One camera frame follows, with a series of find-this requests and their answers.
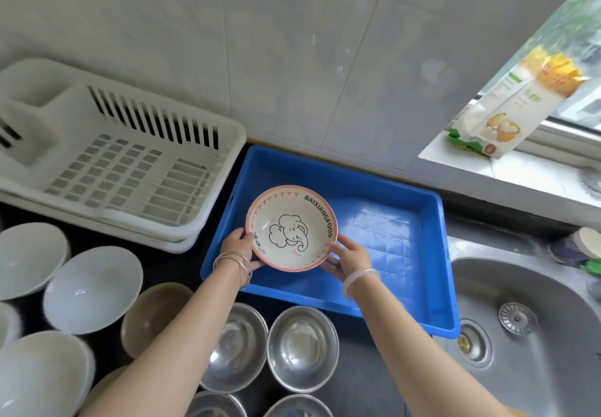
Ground person's right hand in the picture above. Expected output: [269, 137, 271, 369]
[321, 233, 374, 284]

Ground person's left hand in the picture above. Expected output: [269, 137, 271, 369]
[219, 227, 266, 274]

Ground blue plastic tray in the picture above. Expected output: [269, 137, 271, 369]
[200, 144, 461, 340]

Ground pink rimmed elephant plate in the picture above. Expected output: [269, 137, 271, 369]
[245, 184, 339, 274]

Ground white drip tray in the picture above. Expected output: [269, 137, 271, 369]
[0, 191, 203, 255]

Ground tan bowl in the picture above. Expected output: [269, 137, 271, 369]
[121, 282, 194, 360]
[82, 364, 130, 417]

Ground plain white bowl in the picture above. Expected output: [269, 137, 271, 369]
[43, 245, 144, 336]
[0, 222, 71, 302]
[0, 301, 23, 349]

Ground white plastic dish rack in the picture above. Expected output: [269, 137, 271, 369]
[0, 58, 247, 242]

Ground large white bowl black print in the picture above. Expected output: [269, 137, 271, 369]
[0, 331, 96, 417]

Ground person's right forearm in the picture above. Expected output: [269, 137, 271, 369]
[349, 275, 513, 417]

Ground person's left forearm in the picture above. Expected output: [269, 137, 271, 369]
[77, 261, 250, 417]

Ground silver wrist bangles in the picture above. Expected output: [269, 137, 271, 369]
[212, 252, 254, 291]

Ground white jade bangle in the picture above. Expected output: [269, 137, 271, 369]
[341, 269, 382, 301]

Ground round metal sink strainer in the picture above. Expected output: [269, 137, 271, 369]
[497, 302, 538, 336]

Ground white tiled windowsill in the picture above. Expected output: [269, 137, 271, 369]
[418, 132, 601, 225]

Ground white yellow flour bag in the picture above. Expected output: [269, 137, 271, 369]
[446, 45, 590, 160]

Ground stainless steel sink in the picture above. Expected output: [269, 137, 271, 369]
[431, 235, 601, 417]

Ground purple white paper cup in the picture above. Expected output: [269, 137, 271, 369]
[549, 227, 601, 267]

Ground steel wool scrubber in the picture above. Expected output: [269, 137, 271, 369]
[575, 165, 601, 197]

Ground grey window frame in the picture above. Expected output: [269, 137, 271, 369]
[469, 0, 601, 164]

